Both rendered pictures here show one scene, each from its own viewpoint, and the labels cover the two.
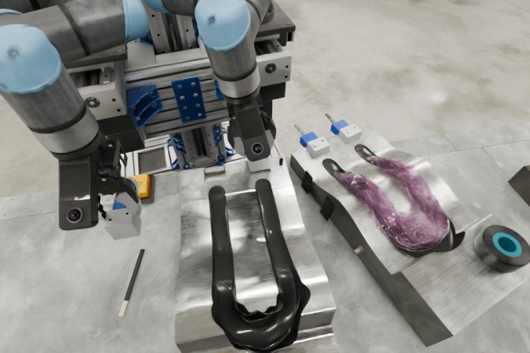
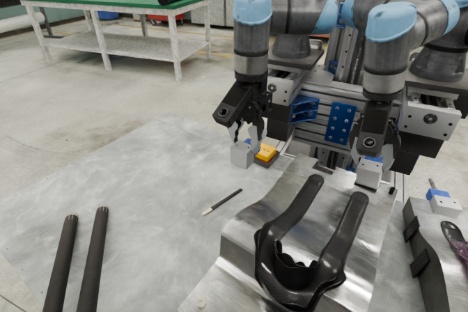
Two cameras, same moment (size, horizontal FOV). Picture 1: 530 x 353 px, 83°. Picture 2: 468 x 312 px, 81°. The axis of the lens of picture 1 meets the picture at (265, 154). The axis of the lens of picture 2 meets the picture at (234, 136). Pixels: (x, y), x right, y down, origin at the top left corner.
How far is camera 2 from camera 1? 20 cm
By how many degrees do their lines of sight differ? 37
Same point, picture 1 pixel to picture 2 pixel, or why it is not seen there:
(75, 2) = not seen: outside the picture
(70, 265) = (199, 170)
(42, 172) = not seen: hidden behind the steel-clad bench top
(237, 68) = (384, 63)
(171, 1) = (359, 16)
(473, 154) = not seen: outside the picture
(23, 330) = (157, 184)
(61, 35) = (279, 12)
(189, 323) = (237, 229)
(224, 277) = (281, 226)
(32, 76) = (253, 15)
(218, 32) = (379, 25)
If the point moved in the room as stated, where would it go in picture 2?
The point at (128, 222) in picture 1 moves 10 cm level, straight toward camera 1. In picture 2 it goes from (245, 152) to (245, 179)
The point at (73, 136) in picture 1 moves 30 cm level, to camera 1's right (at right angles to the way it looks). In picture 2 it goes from (251, 64) to (406, 115)
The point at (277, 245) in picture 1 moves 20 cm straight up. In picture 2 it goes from (341, 243) to (368, 166)
